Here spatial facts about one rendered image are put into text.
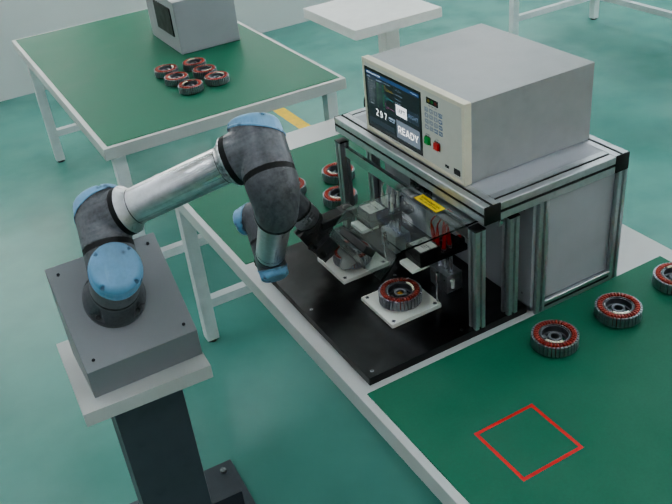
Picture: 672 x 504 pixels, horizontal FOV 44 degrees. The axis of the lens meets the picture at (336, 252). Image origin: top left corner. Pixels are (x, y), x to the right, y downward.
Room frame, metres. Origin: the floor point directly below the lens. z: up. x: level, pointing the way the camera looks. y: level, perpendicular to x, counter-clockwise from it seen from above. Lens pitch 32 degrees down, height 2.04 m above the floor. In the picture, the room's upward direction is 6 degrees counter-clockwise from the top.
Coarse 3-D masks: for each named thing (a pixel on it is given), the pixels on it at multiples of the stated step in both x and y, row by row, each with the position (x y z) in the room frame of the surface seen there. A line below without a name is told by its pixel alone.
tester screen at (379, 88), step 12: (372, 72) 2.03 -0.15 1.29; (372, 84) 2.03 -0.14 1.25; (384, 84) 1.98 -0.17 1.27; (396, 84) 1.93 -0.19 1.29; (372, 96) 2.04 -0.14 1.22; (384, 96) 1.98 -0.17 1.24; (396, 96) 1.93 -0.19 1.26; (408, 96) 1.88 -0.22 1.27; (372, 108) 2.04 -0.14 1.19; (384, 108) 1.99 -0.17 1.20; (408, 108) 1.88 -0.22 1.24; (384, 120) 1.99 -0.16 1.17; (396, 132) 1.94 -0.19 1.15; (408, 144) 1.89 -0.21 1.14; (420, 144) 1.84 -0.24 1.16
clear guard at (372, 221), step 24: (408, 192) 1.78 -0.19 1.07; (432, 192) 1.76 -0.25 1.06; (360, 216) 1.69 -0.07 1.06; (384, 216) 1.67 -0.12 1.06; (408, 216) 1.66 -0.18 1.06; (432, 216) 1.65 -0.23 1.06; (456, 216) 1.64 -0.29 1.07; (336, 240) 1.68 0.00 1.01; (384, 240) 1.57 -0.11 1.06; (408, 240) 1.56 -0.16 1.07; (384, 264) 1.52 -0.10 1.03
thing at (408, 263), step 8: (440, 240) 1.80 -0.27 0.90; (416, 248) 1.74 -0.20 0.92; (424, 248) 1.74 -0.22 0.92; (432, 248) 1.74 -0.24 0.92; (440, 248) 1.77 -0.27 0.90; (448, 248) 1.76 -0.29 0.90; (456, 248) 1.76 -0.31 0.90; (464, 248) 1.77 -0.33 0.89; (408, 256) 1.76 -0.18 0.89; (416, 256) 1.73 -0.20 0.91; (424, 256) 1.72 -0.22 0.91; (432, 256) 1.73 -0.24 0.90; (440, 256) 1.74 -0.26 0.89; (448, 256) 1.75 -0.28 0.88; (408, 264) 1.74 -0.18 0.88; (416, 264) 1.73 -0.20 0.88; (424, 264) 1.72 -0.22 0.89; (440, 264) 1.80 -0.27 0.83
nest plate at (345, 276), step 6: (318, 258) 1.97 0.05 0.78; (330, 258) 1.96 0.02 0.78; (324, 264) 1.93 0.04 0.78; (330, 264) 1.93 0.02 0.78; (330, 270) 1.90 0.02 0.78; (336, 270) 1.90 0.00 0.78; (342, 270) 1.89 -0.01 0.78; (348, 270) 1.89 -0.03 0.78; (354, 270) 1.88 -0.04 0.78; (360, 270) 1.88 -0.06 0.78; (366, 270) 1.88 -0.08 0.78; (336, 276) 1.87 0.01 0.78; (342, 276) 1.86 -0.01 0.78; (348, 276) 1.86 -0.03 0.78; (354, 276) 1.86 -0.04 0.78; (360, 276) 1.86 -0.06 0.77; (342, 282) 1.85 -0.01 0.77; (348, 282) 1.85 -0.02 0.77
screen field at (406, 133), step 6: (396, 120) 1.94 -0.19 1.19; (402, 126) 1.91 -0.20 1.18; (408, 126) 1.89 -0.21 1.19; (402, 132) 1.91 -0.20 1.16; (408, 132) 1.89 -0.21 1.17; (414, 132) 1.86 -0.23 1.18; (402, 138) 1.91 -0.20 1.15; (408, 138) 1.89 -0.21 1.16; (414, 138) 1.86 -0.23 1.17; (414, 144) 1.87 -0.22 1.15
